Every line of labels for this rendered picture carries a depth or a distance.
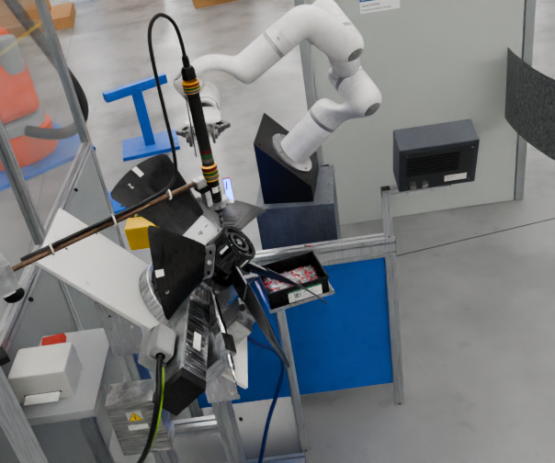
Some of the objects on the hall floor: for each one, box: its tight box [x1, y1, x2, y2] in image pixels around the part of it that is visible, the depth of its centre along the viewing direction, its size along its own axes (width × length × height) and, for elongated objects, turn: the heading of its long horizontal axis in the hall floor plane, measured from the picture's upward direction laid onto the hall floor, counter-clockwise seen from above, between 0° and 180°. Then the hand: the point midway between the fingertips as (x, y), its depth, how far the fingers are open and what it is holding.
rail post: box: [385, 255, 404, 405], centre depth 270 cm, size 4×4×78 cm
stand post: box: [211, 401, 247, 463], centre depth 228 cm, size 4×9×91 cm, turn 15°
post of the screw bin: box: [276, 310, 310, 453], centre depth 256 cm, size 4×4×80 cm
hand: (201, 137), depth 182 cm, fingers open, 6 cm apart
